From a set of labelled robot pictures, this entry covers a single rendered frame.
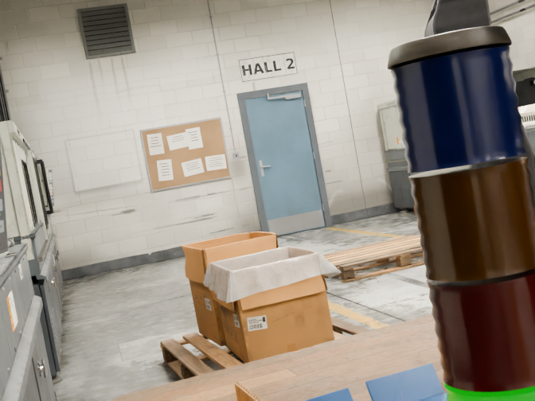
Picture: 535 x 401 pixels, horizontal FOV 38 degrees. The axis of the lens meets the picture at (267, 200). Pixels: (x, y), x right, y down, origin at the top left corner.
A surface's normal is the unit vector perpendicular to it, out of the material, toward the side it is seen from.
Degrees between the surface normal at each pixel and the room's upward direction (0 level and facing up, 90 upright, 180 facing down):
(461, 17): 90
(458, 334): 76
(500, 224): 104
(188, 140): 90
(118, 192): 90
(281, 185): 90
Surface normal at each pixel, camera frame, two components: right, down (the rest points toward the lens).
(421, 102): -0.64, 0.40
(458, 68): -0.18, -0.16
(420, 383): 0.16, -0.49
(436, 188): -0.72, -0.08
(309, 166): 0.25, 0.00
